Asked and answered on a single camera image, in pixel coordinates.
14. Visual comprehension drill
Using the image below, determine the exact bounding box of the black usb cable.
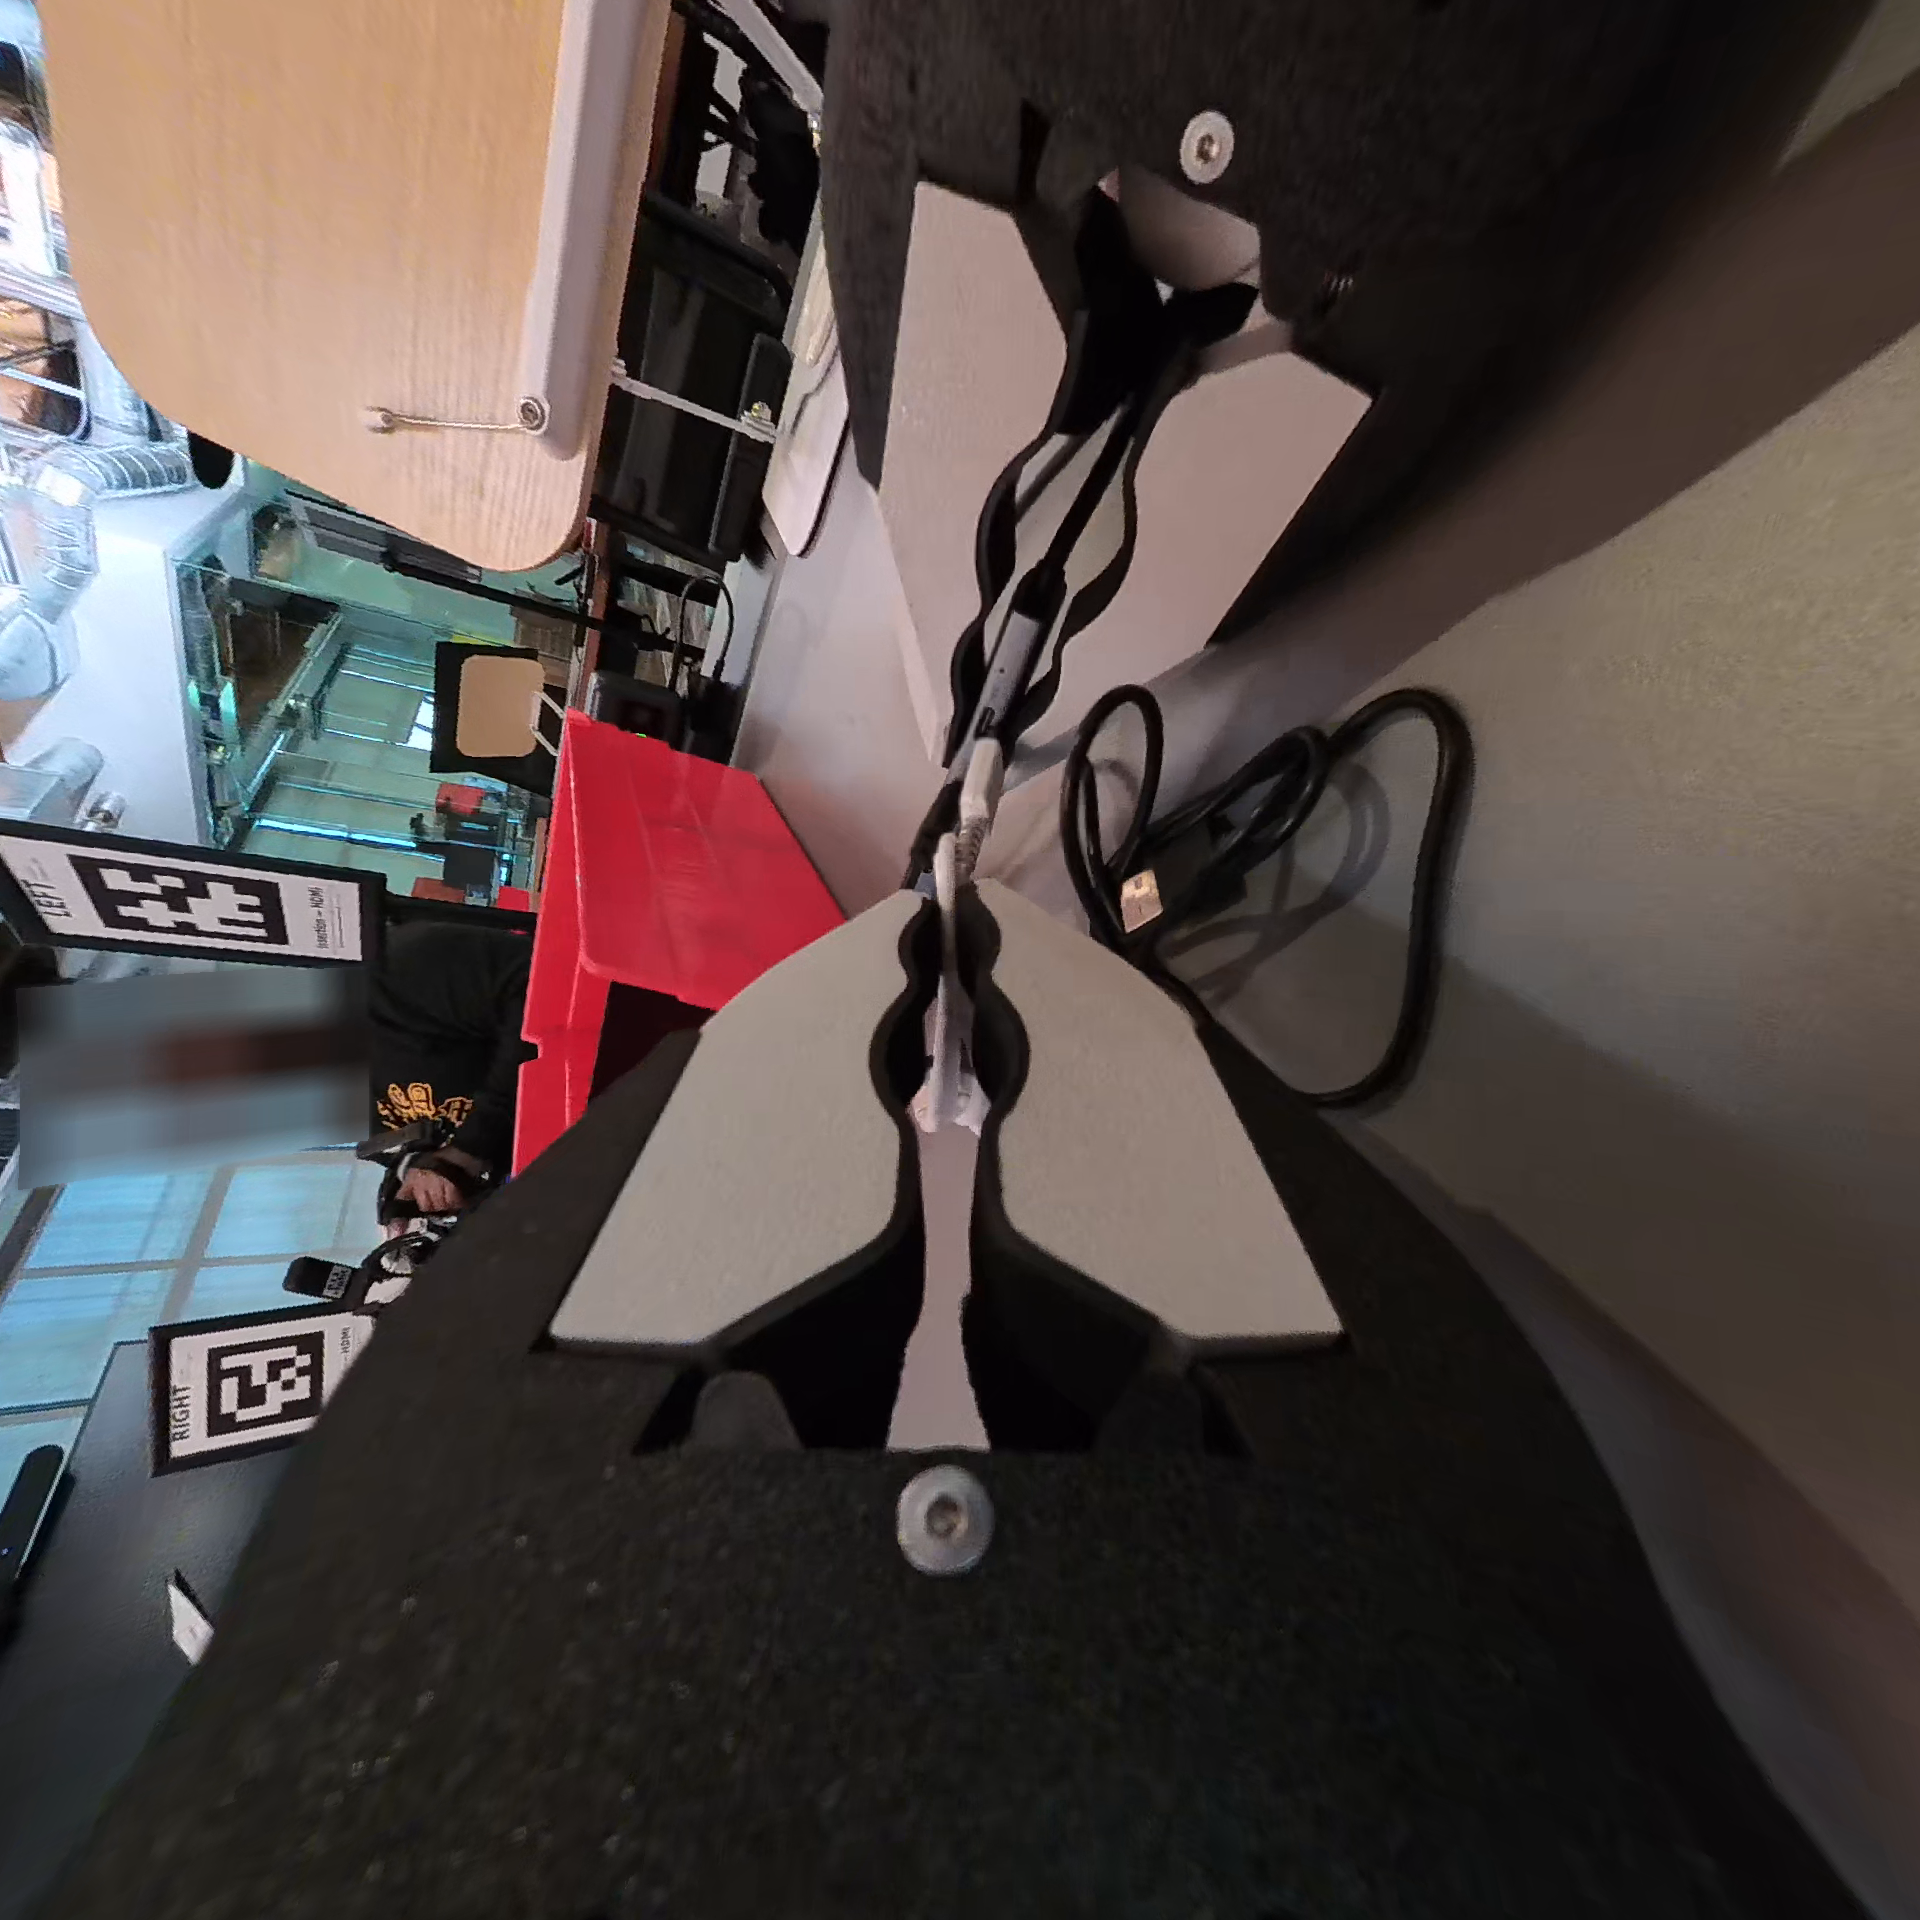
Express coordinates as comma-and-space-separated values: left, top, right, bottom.
1056, 682, 1475, 1114

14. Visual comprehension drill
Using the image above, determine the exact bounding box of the grey desk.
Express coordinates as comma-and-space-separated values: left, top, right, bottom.
726, 0, 1920, 1920

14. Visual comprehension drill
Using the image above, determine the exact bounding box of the large silver ventilation duct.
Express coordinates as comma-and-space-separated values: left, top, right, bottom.
0, 435, 108, 707

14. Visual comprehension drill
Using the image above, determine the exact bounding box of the black adapter cable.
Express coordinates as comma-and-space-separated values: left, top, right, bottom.
960, 292, 1248, 752

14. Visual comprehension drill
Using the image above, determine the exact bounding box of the light wooden board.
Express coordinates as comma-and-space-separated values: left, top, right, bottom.
32, 0, 675, 575

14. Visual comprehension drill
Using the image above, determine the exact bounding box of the tan panel on black frame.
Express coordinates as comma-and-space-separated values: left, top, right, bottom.
433, 642, 554, 778

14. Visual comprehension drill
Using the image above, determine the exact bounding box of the white cable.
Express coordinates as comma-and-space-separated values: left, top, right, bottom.
907, 735, 1009, 1134

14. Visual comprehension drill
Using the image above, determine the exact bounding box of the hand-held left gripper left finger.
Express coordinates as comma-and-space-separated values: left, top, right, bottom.
548, 886, 928, 1355

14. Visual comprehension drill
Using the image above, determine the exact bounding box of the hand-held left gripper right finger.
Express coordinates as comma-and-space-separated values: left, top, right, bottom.
968, 883, 1346, 1355

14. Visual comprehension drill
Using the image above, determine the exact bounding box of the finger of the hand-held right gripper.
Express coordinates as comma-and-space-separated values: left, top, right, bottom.
878, 181, 1086, 762
992, 333, 1377, 784

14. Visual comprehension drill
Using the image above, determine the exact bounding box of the black table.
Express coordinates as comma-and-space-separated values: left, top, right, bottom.
0, 1335, 325, 1847

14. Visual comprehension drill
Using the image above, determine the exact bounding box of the black remote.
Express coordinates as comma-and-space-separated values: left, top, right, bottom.
0, 1444, 69, 1596

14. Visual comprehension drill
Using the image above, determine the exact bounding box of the black equipment rack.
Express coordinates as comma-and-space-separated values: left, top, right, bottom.
592, 0, 830, 571

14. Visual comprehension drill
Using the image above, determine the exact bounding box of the red plastic bin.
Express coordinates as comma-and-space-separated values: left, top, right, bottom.
509, 709, 848, 1179

